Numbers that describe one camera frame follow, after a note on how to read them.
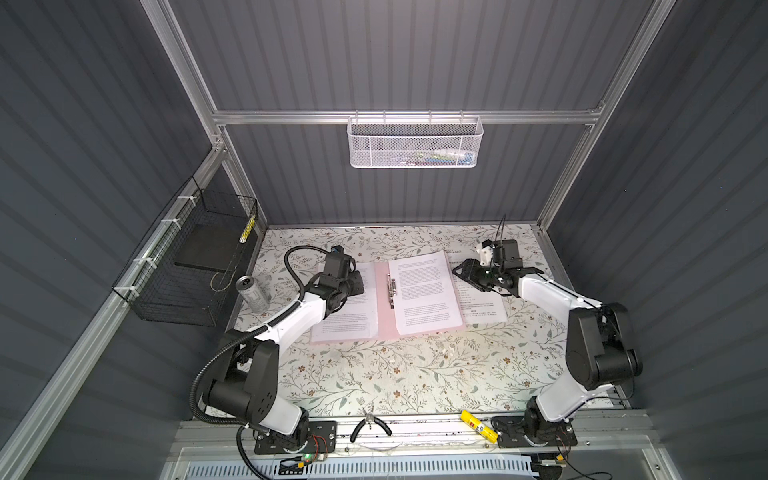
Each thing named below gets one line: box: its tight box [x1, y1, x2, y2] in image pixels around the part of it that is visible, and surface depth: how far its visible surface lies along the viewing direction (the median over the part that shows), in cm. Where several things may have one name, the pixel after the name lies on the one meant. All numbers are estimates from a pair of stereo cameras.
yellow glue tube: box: [459, 410, 499, 444], surface depth 75 cm
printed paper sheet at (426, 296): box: [388, 250, 464, 336], surface depth 100 cm
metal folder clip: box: [386, 273, 397, 309], surface depth 104 cm
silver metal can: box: [235, 275, 271, 314], surface depth 88 cm
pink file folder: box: [310, 260, 466, 344], surface depth 98 cm
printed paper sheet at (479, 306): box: [452, 273, 508, 324], surface depth 98 cm
